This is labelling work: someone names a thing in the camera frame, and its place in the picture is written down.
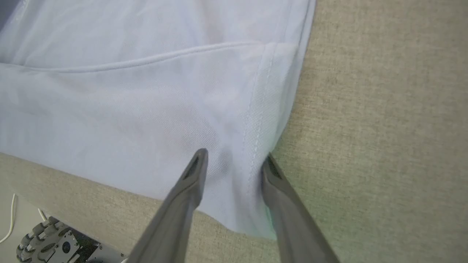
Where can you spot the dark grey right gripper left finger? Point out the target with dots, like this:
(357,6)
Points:
(179,212)

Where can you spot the grey fabric sofa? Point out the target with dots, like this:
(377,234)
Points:
(376,146)

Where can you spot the light blue polo shirt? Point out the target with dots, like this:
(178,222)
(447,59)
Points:
(128,109)

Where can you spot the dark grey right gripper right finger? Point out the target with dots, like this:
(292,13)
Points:
(292,219)

